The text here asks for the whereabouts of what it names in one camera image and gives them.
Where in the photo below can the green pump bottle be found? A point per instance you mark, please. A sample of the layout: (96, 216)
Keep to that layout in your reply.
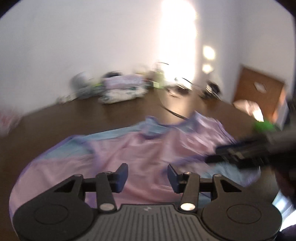
(159, 80)

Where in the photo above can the pink and blue shirt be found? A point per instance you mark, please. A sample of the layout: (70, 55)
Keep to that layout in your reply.
(143, 157)

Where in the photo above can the pale crumpled bag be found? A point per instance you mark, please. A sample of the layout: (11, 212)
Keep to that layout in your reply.
(248, 110)

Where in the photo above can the green object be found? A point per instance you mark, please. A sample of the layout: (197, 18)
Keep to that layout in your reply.
(263, 126)

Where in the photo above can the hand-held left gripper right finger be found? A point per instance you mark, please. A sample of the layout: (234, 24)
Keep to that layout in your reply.
(174, 179)

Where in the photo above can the green white packet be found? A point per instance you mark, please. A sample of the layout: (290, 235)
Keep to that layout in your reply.
(92, 90)

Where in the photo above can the black phone stand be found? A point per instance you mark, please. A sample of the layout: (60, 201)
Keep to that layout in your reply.
(211, 90)

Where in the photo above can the white robot speaker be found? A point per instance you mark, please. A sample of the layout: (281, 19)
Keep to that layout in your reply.
(79, 81)

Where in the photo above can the white teal flowered folded cloth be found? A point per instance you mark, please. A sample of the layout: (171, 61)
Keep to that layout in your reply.
(120, 95)

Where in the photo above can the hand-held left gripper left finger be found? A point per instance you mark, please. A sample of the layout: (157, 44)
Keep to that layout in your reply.
(121, 178)

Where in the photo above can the clear red printed plastic bag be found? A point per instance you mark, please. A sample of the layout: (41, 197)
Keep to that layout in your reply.
(9, 120)

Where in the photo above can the white power strip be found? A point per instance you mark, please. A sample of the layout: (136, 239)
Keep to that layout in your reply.
(66, 97)

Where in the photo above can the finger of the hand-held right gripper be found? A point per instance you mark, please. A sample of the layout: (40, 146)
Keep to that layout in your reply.
(231, 161)
(242, 148)

